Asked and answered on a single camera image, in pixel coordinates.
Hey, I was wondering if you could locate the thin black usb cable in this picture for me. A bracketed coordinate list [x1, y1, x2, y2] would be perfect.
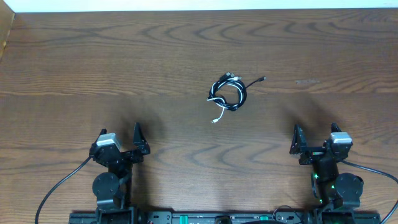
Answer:
[217, 76, 267, 106]

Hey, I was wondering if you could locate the white usb cable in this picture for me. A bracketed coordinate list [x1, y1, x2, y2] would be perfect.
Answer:
[206, 75, 244, 124]

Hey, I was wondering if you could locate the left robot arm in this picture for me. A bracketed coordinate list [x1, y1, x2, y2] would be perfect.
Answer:
[89, 123, 150, 223]

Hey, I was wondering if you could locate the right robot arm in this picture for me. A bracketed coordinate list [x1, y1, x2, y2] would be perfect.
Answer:
[289, 123, 364, 223]

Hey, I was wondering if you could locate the cardboard box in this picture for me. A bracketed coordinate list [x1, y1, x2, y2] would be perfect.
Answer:
[0, 0, 15, 58]

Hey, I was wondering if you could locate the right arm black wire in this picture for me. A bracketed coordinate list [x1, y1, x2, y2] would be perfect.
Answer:
[340, 159, 398, 224]

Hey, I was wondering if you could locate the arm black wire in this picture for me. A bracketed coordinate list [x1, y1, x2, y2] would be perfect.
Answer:
[34, 155, 94, 224]
[340, 159, 398, 224]

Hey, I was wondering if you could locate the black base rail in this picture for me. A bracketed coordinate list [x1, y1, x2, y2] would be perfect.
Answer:
[68, 210, 381, 224]

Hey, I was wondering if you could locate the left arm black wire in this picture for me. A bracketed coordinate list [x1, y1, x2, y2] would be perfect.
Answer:
[34, 155, 94, 224]

